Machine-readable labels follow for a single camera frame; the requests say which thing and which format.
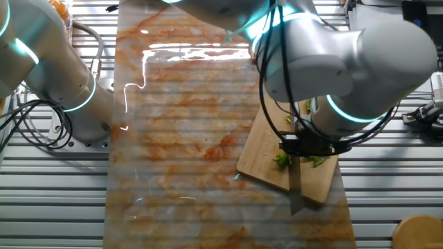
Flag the small grey mounted camera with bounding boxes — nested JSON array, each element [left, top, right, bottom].
[[401, 99, 443, 127]]

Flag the clear plastic fruit container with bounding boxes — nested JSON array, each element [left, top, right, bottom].
[[48, 0, 74, 45]]

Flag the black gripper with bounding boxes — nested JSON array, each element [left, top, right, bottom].
[[278, 130, 352, 157]]

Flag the black base cable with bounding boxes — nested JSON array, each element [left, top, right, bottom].
[[0, 99, 74, 153], [0, 100, 69, 148]]

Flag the white ribbed device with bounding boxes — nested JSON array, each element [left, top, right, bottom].
[[430, 71, 443, 101]]

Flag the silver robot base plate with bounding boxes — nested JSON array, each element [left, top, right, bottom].
[[46, 113, 112, 155]]

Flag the bamboo cutting board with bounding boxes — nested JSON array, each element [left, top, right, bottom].
[[236, 100, 339, 205]]

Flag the grey hose with metal connector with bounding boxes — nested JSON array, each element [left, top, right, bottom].
[[71, 21, 105, 82]]

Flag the steel kitchen knife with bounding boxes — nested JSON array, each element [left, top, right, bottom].
[[288, 102, 305, 216]]

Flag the wooden mug tree stand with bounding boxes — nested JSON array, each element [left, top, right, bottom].
[[392, 214, 443, 249]]

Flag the black smartphone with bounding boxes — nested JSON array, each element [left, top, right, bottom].
[[401, 0, 429, 28]]

